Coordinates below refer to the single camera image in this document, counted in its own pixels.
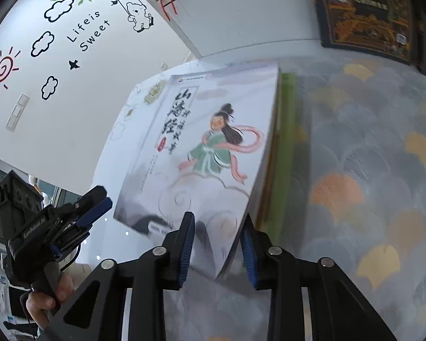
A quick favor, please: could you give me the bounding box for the white light switch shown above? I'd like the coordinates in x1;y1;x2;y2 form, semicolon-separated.
6;93;31;133

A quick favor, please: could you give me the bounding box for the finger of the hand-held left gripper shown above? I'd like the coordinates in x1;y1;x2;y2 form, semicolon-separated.
74;185;107;217
74;198;113;228

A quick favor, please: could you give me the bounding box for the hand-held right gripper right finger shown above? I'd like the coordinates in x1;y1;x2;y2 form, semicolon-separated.
239;215;398;341

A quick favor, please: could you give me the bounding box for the red sun wall sticker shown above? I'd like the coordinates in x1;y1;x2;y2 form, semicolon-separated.
0;47;22;99

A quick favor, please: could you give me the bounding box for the ginkgo patterned rug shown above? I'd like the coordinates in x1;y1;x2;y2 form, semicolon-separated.
163;57;426;341

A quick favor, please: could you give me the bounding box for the black lettering wall sticker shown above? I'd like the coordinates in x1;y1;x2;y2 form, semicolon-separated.
66;11;112;53

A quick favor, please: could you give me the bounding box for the person's left hand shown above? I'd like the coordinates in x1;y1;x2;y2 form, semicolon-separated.
26;273;74;331

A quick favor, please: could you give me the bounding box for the black outline cloud sticker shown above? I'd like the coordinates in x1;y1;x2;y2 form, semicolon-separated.
44;0;74;21
41;76;59;99
31;31;55;57

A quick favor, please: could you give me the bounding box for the white book with green-robed woman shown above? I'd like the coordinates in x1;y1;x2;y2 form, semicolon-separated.
113;62;281;281

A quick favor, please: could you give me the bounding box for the tree and bear wall sticker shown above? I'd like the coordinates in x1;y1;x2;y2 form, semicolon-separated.
48;0;155;32

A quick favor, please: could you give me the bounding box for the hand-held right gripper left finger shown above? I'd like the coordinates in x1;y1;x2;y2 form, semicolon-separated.
48;211;197;341

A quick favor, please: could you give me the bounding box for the stack of thin books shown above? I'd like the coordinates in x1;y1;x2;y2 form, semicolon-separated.
216;67;299;281

